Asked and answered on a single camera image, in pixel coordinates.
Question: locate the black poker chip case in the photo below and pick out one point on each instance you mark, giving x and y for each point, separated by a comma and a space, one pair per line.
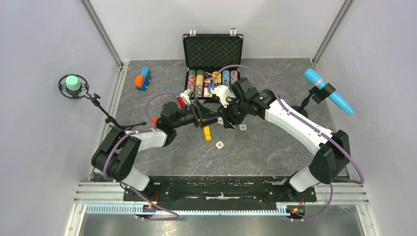
210, 53

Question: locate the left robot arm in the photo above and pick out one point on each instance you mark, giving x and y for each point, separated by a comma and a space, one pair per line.
115, 156

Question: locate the red 100 poker chip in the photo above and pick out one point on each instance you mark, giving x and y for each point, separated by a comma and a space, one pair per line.
242, 127

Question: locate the yellow arch block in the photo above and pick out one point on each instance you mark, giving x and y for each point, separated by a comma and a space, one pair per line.
207, 133

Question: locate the blue orange toy car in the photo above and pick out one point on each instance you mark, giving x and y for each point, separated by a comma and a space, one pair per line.
143, 80

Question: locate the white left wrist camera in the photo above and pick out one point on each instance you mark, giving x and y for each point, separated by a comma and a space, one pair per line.
186, 97

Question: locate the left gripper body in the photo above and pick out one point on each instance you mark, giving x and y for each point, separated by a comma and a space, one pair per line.
186, 117

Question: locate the green microphone on stand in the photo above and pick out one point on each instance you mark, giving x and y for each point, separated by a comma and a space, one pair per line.
76, 87

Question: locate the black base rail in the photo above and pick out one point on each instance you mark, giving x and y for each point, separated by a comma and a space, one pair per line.
223, 192

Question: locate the blue microphone on stand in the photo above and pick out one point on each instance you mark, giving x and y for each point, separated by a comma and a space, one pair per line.
320, 91

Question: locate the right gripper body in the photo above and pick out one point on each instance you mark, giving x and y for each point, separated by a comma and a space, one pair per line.
235, 112

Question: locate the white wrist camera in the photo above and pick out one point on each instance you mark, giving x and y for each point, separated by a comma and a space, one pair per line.
186, 97
224, 94

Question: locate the red blue lego block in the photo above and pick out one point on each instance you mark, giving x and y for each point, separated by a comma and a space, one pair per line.
180, 101

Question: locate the yellow dealer button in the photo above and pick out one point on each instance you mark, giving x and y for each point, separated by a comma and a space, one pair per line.
217, 76

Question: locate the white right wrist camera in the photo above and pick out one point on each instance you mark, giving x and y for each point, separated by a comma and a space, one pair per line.
224, 94

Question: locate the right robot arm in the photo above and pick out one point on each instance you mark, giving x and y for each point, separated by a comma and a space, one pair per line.
330, 149

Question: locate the red poker chip near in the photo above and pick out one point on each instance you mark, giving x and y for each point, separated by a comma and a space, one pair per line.
219, 145

